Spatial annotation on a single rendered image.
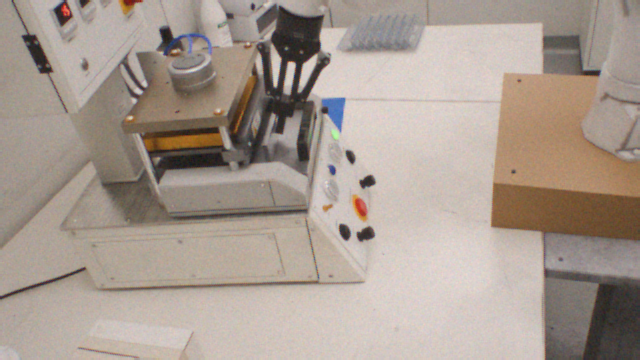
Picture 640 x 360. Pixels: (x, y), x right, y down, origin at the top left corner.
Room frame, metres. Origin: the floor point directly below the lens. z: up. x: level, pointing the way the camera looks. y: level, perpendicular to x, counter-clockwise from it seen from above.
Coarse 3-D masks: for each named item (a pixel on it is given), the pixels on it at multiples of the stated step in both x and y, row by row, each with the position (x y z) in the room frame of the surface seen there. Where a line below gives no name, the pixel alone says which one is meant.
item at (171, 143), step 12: (252, 84) 0.97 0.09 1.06; (240, 108) 0.89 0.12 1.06; (240, 120) 0.85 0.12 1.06; (156, 132) 0.86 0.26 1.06; (168, 132) 0.85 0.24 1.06; (180, 132) 0.84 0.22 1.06; (192, 132) 0.84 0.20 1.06; (204, 132) 0.83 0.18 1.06; (216, 132) 0.82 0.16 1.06; (156, 144) 0.84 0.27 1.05; (168, 144) 0.84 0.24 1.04; (180, 144) 0.83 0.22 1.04; (192, 144) 0.83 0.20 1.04; (204, 144) 0.82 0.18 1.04; (216, 144) 0.82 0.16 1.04; (156, 156) 0.84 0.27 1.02; (168, 156) 0.84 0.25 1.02
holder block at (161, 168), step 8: (160, 160) 0.87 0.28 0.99; (192, 160) 0.85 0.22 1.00; (200, 160) 0.84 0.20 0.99; (208, 160) 0.84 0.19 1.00; (216, 160) 0.83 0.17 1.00; (248, 160) 0.84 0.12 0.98; (160, 168) 0.84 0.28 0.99; (168, 168) 0.84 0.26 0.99; (176, 168) 0.84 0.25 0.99; (184, 168) 0.84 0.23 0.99; (160, 176) 0.85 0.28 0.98
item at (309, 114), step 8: (304, 104) 0.95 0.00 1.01; (312, 104) 0.95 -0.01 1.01; (304, 112) 0.92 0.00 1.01; (312, 112) 0.92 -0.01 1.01; (304, 120) 0.89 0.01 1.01; (312, 120) 0.90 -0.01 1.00; (304, 128) 0.86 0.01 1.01; (304, 136) 0.84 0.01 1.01; (304, 144) 0.82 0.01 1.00; (304, 152) 0.82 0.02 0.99
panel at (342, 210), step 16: (320, 160) 0.88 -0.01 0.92; (320, 176) 0.84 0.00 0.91; (336, 176) 0.89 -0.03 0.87; (352, 176) 0.95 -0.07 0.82; (320, 192) 0.80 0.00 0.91; (352, 192) 0.90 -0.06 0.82; (368, 192) 0.96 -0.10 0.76; (320, 208) 0.76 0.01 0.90; (336, 208) 0.80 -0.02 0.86; (352, 208) 0.85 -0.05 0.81; (368, 208) 0.91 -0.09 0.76; (336, 224) 0.76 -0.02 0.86; (352, 224) 0.81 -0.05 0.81; (352, 240) 0.77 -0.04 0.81; (352, 256) 0.73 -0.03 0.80
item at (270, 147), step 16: (272, 112) 0.94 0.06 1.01; (272, 128) 0.89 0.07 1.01; (288, 128) 0.94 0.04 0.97; (256, 144) 0.90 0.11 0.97; (272, 144) 0.86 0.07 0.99; (288, 144) 0.88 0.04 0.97; (256, 160) 0.85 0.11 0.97; (272, 160) 0.84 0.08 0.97; (288, 160) 0.83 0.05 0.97; (304, 160) 0.82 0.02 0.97
